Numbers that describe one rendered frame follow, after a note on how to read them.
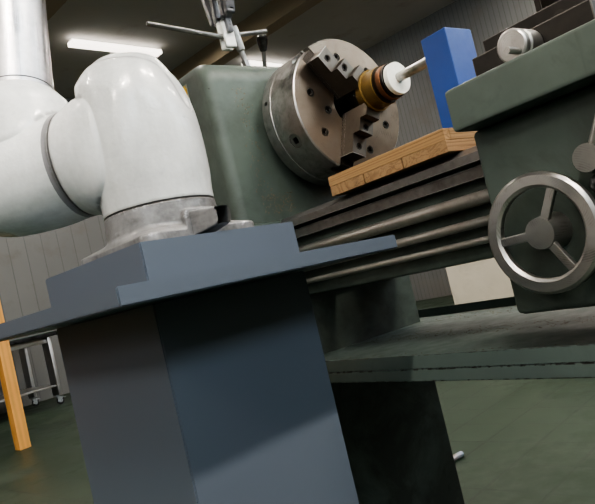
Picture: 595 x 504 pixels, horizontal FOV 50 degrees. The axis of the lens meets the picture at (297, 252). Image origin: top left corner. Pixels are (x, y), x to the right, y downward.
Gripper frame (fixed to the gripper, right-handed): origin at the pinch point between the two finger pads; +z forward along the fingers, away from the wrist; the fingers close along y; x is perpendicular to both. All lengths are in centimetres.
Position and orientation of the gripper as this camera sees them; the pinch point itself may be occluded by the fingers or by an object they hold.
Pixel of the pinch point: (226, 35)
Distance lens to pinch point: 166.8
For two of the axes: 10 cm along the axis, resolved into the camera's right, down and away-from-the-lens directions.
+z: 2.3, 9.7, -0.5
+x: 7.8, -1.6, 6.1
